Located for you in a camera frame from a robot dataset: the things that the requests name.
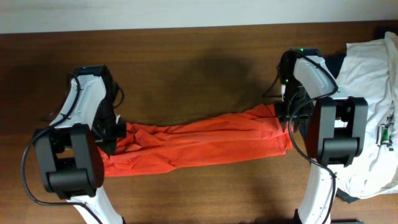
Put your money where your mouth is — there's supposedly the orange soccer t-shirt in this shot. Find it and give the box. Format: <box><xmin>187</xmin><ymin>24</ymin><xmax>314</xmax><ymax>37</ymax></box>
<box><xmin>101</xmin><ymin>104</ymin><xmax>292</xmax><ymax>177</ymax></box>

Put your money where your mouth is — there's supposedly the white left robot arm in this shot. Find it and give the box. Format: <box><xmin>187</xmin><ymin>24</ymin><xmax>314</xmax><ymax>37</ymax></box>
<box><xmin>29</xmin><ymin>65</ymin><xmax>126</xmax><ymax>223</ymax></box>

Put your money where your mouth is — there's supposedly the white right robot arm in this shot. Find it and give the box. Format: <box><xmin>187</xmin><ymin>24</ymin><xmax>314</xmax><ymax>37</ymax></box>
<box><xmin>274</xmin><ymin>49</ymin><xmax>368</xmax><ymax>223</ymax></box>

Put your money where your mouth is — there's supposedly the dark navy garment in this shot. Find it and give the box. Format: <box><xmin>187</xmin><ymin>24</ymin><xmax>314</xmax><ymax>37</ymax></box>
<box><xmin>298</xmin><ymin>52</ymin><xmax>361</xmax><ymax>205</ymax></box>

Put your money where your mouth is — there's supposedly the white t-shirt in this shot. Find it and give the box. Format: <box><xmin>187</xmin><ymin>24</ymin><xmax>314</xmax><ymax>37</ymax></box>
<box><xmin>336</xmin><ymin>31</ymin><xmax>397</xmax><ymax>199</ymax></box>

